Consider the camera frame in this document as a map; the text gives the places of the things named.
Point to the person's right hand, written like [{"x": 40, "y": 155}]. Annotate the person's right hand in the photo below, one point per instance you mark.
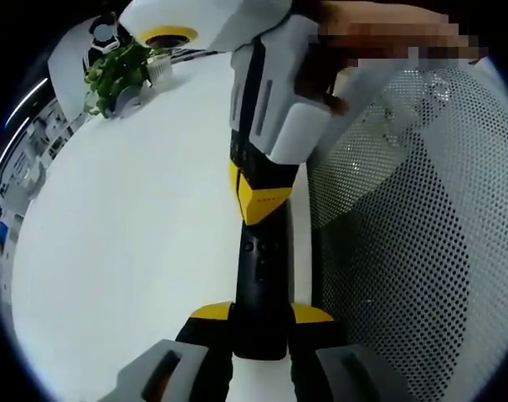
[{"x": 320, "y": 88}]

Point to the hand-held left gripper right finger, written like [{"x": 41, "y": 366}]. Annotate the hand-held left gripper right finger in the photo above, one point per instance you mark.
[{"x": 324, "y": 360}]

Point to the white ribbed plant pot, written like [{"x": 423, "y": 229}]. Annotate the white ribbed plant pot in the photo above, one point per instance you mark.
[{"x": 160, "y": 69}]

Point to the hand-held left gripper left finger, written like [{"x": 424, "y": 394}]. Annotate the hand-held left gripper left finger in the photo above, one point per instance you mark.
[{"x": 203, "y": 360}]

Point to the white neck-worn device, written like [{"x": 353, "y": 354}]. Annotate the white neck-worn device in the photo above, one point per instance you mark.
[{"x": 107, "y": 47}]

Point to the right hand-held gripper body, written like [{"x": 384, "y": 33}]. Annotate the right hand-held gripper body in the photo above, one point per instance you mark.
[{"x": 220, "y": 21}]

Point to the green leafy potted plant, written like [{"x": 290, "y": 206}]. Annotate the green leafy potted plant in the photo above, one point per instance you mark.
[{"x": 115, "y": 71}]

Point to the grey rounded object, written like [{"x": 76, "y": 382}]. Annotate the grey rounded object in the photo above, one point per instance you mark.
[{"x": 127, "y": 99}]

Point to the black remote control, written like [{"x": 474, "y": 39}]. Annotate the black remote control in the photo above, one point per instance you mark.
[{"x": 264, "y": 272}]

